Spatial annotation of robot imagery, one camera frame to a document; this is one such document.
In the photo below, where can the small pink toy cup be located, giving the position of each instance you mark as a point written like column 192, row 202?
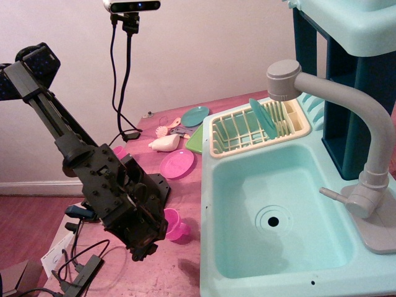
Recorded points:
column 120, row 152

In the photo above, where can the grey toy faucet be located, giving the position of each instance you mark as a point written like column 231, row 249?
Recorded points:
column 359, row 136

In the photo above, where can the dark blue toy shelf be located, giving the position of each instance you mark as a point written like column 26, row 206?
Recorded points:
column 360, row 60

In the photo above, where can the pink toy cup with handle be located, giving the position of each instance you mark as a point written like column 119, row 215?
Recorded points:
column 176, row 227

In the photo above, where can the grey toy spatula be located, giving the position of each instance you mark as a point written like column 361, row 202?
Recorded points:
column 185, row 132

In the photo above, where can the brown cardboard box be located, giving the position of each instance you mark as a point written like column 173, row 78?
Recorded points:
column 20, row 277

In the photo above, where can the green cutting board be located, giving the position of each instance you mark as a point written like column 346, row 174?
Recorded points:
column 194, row 143

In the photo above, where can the peach toy dish brush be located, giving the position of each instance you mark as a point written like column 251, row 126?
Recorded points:
column 162, row 131

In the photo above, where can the teal toy sink unit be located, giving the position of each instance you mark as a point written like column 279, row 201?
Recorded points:
column 266, row 230

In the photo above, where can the teal plate in rack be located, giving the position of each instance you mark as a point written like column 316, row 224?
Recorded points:
column 263, row 118

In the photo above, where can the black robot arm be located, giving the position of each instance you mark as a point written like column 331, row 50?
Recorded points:
column 29, row 79

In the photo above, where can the cream dish rack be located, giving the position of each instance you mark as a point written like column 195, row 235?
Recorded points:
column 238, row 131

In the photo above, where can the cream toy soap bottle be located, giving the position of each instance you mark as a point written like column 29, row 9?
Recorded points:
column 167, row 143

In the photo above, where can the pink toy plate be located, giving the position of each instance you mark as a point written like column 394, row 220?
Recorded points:
column 176, row 163

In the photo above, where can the teal toy plate on table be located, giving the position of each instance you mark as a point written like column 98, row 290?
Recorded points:
column 194, row 116

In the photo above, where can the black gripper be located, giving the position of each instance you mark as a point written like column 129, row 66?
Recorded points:
column 140, row 229

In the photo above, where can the depth camera on stand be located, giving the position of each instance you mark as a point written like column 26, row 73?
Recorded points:
column 118, row 7

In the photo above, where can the black camera stand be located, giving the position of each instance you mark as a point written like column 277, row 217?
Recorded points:
column 130, row 27

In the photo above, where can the black usb hub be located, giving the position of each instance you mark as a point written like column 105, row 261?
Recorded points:
column 85, row 277

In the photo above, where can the white paper card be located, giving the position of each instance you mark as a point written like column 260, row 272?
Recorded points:
column 50, row 260

